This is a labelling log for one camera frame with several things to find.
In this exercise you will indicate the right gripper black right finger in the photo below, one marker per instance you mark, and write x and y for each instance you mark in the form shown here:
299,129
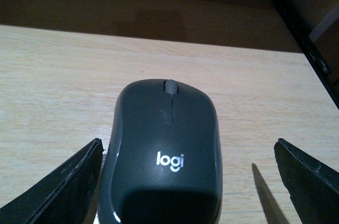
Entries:
312,185

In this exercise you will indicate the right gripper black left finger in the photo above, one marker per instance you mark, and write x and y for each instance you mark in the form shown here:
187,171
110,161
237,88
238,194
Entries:
64,195

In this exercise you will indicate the wooden keyboard tray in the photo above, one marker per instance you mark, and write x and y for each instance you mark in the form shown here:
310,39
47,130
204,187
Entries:
58,92

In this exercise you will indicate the dark grey Logitech mouse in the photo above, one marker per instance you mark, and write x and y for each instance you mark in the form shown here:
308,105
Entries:
164,162

